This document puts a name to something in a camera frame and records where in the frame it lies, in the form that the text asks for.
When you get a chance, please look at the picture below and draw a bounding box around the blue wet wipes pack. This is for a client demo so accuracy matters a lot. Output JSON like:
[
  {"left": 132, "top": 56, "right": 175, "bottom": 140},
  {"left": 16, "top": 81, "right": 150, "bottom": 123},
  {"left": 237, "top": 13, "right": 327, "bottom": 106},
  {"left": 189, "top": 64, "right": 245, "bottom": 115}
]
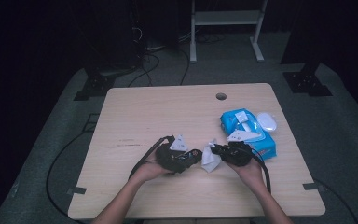
[{"left": 219, "top": 107, "right": 278, "bottom": 161}]

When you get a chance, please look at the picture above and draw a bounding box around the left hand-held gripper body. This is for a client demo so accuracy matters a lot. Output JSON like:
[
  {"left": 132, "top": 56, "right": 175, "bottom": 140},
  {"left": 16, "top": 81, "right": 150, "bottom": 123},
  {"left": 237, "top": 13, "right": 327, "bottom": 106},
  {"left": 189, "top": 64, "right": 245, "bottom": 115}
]
[{"left": 155, "top": 133, "right": 189, "bottom": 174}]

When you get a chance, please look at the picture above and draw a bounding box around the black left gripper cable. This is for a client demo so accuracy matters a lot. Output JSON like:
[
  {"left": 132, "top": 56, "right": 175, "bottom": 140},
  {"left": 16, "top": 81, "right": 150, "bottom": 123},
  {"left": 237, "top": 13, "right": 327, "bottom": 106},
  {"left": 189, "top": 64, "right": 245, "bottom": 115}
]
[{"left": 129, "top": 134, "right": 175, "bottom": 180}]

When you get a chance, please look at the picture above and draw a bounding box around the long black floor cable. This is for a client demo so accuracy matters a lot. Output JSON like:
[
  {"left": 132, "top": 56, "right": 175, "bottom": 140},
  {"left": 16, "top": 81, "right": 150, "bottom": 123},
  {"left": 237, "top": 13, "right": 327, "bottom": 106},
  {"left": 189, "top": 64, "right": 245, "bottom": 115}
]
[{"left": 45, "top": 129, "right": 91, "bottom": 223}]

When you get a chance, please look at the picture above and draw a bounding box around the straight black floor cable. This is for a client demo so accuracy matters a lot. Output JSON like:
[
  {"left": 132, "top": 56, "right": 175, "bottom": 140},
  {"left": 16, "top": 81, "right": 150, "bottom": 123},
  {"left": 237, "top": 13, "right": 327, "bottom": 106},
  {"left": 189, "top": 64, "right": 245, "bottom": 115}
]
[{"left": 180, "top": 48, "right": 190, "bottom": 87}]

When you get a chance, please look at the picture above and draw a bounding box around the person's left hand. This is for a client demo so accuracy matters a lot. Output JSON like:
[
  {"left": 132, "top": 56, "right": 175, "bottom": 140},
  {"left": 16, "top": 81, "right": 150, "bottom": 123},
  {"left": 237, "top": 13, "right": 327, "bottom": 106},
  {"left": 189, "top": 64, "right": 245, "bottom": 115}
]
[{"left": 130, "top": 154, "right": 172, "bottom": 184}]

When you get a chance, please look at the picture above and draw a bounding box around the person's right hand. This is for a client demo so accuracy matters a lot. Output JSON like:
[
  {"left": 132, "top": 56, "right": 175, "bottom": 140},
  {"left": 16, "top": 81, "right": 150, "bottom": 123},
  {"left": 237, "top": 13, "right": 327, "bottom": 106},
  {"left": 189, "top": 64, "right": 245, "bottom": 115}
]
[{"left": 229, "top": 158, "right": 267, "bottom": 188}]

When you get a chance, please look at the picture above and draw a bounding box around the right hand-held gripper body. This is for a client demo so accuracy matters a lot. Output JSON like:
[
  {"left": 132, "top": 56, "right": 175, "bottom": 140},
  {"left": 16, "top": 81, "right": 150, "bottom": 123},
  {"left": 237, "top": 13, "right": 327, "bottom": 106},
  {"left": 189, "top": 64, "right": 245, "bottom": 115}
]
[{"left": 223, "top": 130, "right": 263, "bottom": 167}]

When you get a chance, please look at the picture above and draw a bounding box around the looped black floor cable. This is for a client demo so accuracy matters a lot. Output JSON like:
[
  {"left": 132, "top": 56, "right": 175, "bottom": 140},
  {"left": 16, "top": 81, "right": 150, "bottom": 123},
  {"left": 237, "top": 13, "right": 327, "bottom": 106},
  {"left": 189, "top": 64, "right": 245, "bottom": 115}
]
[{"left": 127, "top": 52, "right": 161, "bottom": 88}]

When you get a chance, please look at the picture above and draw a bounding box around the white metal stand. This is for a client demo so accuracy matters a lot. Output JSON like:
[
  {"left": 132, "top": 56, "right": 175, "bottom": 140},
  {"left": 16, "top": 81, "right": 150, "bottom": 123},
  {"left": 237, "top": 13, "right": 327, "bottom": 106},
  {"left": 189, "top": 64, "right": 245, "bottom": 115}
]
[{"left": 189, "top": 0, "right": 269, "bottom": 64}]

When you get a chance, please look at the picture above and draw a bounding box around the black stand base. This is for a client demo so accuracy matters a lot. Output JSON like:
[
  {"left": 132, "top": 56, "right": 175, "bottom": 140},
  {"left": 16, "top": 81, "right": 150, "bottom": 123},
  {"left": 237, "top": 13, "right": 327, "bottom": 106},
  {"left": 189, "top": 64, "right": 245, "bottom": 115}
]
[
  {"left": 73, "top": 74, "right": 117, "bottom": 102},
  {"left": 282, "top": 63, "right": 334, "bottom": 97}
]

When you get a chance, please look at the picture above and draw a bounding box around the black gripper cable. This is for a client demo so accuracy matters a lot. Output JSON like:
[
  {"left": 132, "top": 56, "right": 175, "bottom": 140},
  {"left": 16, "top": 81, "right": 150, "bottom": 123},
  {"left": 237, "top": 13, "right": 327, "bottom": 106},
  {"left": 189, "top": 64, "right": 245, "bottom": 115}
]
[
  {"left": 129, "top": 134, "right": 175, "bottom": 180},
  {"left": 245, "top": 147, "right": 272, "bottom": 194}
]

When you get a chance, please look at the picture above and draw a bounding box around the black tape strip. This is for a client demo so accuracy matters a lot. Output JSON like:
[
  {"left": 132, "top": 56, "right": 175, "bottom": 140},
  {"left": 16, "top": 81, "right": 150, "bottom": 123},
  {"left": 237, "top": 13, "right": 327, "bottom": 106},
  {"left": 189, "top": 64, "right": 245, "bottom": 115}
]
[
  {"left": 66, "top": 186, "right": 88, "bottom": 196},
  {"left": 302, "top": 182, "right": 326, "bottom": 191}
]

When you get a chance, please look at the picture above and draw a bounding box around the white wet wipe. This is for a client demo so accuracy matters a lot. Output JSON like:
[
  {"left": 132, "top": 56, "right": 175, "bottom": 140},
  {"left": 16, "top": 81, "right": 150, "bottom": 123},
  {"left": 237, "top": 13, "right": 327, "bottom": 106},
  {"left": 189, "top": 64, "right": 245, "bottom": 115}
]
[{"left": 200, "top": 138, "right": 223, "bottom": 174}]

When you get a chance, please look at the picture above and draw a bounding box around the thin black floor cable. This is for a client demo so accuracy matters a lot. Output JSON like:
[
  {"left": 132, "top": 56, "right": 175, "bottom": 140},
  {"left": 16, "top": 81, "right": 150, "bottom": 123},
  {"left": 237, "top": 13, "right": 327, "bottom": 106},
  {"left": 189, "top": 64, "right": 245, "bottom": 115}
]
[{"left": 311, "top": 177, "right": 358, "bottom": 224}]

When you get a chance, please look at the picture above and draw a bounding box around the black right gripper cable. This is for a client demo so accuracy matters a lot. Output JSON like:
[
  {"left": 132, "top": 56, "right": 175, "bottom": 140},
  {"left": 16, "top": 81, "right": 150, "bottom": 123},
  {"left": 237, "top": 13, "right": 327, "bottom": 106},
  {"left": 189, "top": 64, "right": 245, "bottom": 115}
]
[{"left": 245, "top": 147, "right": 272, "bottom": 194}]

